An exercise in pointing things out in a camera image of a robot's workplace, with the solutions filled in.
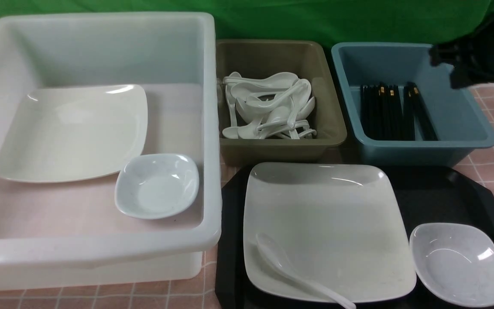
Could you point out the teal blue plastic bin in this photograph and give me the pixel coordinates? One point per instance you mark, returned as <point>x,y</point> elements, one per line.
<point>459,121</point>

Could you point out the large white square plate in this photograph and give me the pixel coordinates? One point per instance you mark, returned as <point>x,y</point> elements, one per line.
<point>340,226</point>

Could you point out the olive green plastic bin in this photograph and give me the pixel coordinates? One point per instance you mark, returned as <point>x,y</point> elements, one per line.
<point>260,59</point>

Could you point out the small white bowl in tub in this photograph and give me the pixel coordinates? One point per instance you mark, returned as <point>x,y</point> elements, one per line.
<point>157,186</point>

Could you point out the bundle of black chopsticks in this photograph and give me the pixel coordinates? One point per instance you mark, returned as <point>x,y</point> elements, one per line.
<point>391,113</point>

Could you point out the pile of white spoons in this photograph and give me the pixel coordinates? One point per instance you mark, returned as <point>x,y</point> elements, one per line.
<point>277,106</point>

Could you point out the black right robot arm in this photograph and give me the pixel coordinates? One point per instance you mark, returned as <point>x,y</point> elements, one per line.
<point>471,56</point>

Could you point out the white ceramic soup spoon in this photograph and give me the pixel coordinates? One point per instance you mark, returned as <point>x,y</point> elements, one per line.
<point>276,257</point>

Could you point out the small white square bowl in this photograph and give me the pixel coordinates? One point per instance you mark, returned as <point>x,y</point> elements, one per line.
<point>455,262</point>

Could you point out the large white plastic tub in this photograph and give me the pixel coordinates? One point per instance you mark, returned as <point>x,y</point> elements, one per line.
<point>71,233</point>

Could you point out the green backdrop cloth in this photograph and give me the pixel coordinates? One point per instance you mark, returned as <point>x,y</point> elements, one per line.
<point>326,22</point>

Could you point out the white square plate in tub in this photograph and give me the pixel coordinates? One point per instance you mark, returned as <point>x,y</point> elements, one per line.
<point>74,134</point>

